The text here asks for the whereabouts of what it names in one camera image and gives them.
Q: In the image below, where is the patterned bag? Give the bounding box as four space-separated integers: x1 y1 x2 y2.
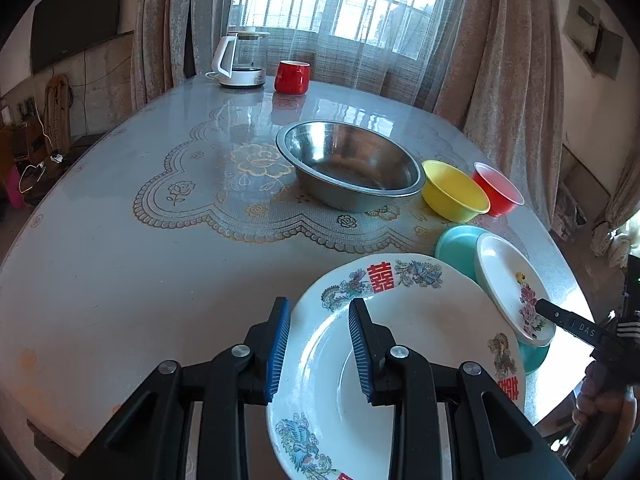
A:
552 180 590 241

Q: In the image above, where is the person's right hand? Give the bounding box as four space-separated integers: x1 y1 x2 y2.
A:
572 359 630 426

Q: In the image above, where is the teal plate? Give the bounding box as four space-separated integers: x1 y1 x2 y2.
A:
434 225 550 375

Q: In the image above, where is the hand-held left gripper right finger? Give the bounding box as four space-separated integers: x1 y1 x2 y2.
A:
347 297 576 480

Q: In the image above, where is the white glass electric kettle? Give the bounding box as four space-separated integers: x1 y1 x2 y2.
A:
206 30 271 90

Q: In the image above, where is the black wall television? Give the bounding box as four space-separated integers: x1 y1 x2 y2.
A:
31 0 123 72

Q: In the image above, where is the printed plastic table cover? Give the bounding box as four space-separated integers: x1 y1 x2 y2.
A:
0 76 593 480

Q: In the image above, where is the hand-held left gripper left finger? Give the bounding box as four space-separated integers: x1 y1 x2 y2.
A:
62 296 292 480

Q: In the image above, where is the yellow plastic bowl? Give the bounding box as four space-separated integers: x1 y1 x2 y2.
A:
421 160 491 223

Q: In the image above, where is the tied beige side curtain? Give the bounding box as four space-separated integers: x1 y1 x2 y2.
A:
590 160 640 268

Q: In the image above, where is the large dragon print white plate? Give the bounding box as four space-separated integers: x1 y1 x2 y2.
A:
266 253 526 480

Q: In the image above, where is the stainless steel bowl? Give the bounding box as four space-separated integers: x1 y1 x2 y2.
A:
275 121 426 212

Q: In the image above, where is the red plastic bowl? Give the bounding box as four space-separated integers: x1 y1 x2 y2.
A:
473 162 525 218

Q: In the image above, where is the white sheer curtain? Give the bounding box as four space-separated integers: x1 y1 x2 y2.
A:
227 0 471 107

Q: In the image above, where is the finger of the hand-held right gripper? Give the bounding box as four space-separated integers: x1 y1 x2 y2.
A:
535 298 573 335

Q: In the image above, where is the beige velvet curtain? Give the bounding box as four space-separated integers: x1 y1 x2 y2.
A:
432 0 566 226
131 0 241 111

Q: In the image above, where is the red mug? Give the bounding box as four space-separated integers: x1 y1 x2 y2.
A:
273 60 311 96

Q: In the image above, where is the small floral white plate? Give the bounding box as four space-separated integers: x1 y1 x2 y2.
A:
474 234 557 347

